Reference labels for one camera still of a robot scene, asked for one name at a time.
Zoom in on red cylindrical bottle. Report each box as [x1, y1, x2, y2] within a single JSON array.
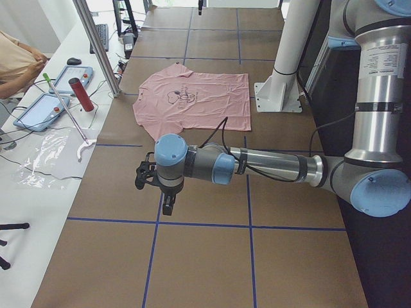
[[68, 78, 94, 112]]

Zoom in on aluminium frame post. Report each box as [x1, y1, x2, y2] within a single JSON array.
[[73, 0, 121, 98]]

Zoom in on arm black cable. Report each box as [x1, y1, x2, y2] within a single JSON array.
[[198, 105, 357, 183]]

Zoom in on black power adapter box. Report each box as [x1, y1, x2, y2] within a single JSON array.
[[123, 33, 136, 59]]

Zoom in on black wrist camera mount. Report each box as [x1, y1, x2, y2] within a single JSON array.
[[135, 151, 159, 190]]

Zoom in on black monitor stand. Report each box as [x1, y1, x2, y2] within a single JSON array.
[[112, 0, 139, 39]]

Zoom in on black computer mouse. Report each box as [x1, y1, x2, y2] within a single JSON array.
[[66, 57, 82, 65]]

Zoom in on near blue teach pendant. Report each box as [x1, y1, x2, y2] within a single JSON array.
[[13, 94, 64, 132]]

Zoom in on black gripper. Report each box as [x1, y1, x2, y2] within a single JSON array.
[[160, 184, 183, 215]]

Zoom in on black tripod legs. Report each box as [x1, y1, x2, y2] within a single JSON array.
[[1, 222, 30, 270]]

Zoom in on clear plastic bag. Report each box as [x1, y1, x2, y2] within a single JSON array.
[[13, 129, 84, 190]]

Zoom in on blue teach pendant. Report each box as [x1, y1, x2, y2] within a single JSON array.
[[48, 65, 95, 95], [13, 94, 64, 132]]

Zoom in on pink Snoopy t-shirt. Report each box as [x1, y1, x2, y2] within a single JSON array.
[[133, 63, 251, 140]]

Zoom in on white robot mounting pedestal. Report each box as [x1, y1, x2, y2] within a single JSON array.
[[254, 0, 320, 113]]

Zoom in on far blue teach pendant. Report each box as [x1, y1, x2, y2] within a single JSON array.
[[48, 65, 95, 95]]

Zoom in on seated person beige shirt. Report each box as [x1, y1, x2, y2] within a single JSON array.
[[1, 31, 48, 99]]

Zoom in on black keyboard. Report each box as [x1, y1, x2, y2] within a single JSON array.
[[95, 24, 109, 51]]

